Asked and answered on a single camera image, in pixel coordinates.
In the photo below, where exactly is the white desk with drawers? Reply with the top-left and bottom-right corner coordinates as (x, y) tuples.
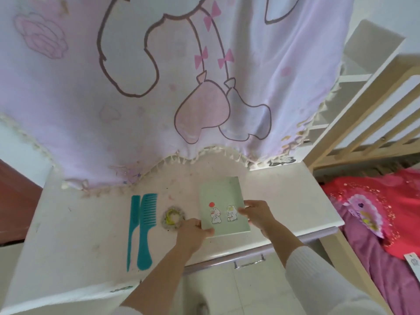
(0, 155), (345, 315)

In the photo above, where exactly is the person's right forearm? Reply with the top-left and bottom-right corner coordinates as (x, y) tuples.
(261, 220), (384, 315)

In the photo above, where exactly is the green bunny-print folding mirror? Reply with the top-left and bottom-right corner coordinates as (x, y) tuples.
(199, 176), (251, 239)

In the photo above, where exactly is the person's right hand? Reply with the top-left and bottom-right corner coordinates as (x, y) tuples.
(238, 200), (277, 238)

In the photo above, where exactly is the fuzzy grey hair scrunchie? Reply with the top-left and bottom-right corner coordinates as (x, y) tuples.
(161, 207), (186, 230)

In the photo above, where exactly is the fine-tooth teal tail comb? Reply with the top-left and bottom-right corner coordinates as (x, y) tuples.
(127, 195), (141, 272)

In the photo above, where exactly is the wide-tooth teal comb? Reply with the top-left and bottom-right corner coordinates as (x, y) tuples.
(137, 193), (158, 271)

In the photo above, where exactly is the purple bed sheet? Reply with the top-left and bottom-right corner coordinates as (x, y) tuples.
(332, 197), (420, 315)

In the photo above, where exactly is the person's left hand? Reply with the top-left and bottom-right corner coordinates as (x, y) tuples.
(175, 218), (215, 255)

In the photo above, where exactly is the metal drawer handle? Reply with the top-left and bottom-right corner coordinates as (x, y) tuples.
(234, 254), (266, 270)

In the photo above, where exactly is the pink cartoon-print curtain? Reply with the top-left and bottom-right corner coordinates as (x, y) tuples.
(0, 0), (356, 191)

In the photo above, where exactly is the person's left forearm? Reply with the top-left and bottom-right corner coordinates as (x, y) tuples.
(120, 244), (194, 315)

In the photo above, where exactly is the beige wooden bed frame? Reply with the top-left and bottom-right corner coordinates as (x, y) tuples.
(303, 19), (420, 315)

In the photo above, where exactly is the red patterned blanket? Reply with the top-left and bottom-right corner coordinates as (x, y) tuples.
(321, 168), (420, 260)

